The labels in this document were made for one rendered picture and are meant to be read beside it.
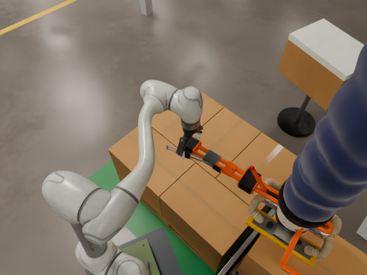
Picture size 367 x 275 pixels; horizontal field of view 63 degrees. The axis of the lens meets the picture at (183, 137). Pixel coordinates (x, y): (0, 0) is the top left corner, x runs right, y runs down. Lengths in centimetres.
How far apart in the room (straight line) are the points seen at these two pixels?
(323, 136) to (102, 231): 72
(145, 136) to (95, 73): 282
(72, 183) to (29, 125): 261
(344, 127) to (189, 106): 60
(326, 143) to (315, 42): 188
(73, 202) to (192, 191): 131
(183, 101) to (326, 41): 180
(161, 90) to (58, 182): 54
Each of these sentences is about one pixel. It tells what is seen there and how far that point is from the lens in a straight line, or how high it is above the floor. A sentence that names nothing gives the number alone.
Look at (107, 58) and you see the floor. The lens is 410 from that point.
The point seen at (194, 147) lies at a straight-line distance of 152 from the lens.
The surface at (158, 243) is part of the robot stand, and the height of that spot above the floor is 75.
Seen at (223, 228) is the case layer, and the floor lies 54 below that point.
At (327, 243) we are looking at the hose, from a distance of 152.
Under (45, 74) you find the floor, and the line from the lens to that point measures 414.
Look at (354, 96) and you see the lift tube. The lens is 82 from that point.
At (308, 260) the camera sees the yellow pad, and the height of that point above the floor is 116.
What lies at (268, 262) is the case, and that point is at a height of 95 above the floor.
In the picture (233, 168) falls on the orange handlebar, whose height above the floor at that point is 129.
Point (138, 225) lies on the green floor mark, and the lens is 273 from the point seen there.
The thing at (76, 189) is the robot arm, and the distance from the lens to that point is 105.
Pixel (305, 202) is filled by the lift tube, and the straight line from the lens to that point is 122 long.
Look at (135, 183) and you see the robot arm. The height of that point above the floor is 164.
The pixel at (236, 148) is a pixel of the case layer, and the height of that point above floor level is 54.
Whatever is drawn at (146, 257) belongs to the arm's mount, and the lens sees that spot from 179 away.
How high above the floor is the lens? 256
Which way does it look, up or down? 55 degrees down
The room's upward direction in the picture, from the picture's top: straight up
